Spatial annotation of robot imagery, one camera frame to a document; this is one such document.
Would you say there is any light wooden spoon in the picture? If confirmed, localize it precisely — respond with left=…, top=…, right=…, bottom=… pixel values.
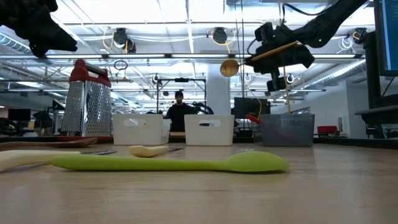
left=219, top=41, right=302, bottom=78

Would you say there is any dark wooden spoon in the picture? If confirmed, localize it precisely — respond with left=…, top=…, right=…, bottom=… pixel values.
left=0, top=136, right=99, bottom=149

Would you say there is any red-handled steel box grater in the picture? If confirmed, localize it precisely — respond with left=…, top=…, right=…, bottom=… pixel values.
left=55, top=58, right=114, bottom=144

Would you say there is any dark background monitor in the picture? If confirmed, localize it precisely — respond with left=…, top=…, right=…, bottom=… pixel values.
left=233, top=96, right=272, bottom=120

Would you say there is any ceiling cable reel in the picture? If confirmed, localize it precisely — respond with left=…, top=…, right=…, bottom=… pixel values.
left=352, top=27, right=368, bottom=45
left=212, top=26, right=228, bottom=45
left=112, top=27, right=137, bottom=54

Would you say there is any computer monitor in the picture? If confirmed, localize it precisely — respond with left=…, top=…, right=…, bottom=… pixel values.
left=373, top=0, right=398, bottom=77

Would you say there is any grey translucent plastic bin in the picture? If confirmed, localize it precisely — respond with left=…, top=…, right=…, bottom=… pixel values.
left=260, top=113, right=316, bottom=147

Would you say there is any black aluminium table frame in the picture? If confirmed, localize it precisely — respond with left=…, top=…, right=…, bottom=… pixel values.
left=0, top=135, right=398, bottom=149

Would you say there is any red seat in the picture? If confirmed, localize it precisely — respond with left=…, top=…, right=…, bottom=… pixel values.
left=317, top=124, right=338, bottom=135

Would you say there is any green silicone spoon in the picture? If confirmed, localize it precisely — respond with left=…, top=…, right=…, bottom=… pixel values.
left=50, top=150, right=291, bottom=173

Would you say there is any red silicone spoon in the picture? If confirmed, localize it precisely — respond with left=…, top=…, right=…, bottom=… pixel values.
left=244, top=114, right=262, bottom=126

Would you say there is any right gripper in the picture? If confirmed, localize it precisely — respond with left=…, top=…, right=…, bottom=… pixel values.
left=244, top=21, right=315, bottom=93

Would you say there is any cream-handled knife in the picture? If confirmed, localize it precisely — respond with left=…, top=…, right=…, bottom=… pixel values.
left=0, top=149, right=118, bottom=173
left=128, top=144, right=185, bottom=158

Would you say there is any white plastic bin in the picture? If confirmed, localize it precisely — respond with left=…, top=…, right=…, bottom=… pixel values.
left=112, top=113, right=172, bottom=146
left=183, top=113, right=236, bottom=147

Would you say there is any grey desk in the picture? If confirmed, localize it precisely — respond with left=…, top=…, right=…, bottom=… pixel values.
left=354, top=104, right=398, bottom=139

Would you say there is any person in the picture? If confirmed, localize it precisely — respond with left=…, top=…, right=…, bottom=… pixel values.
left=164, top=90, right=200, bottom=133

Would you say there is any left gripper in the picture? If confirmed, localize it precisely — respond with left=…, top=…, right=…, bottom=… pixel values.
left=0, top=0, right=78, bottom=58

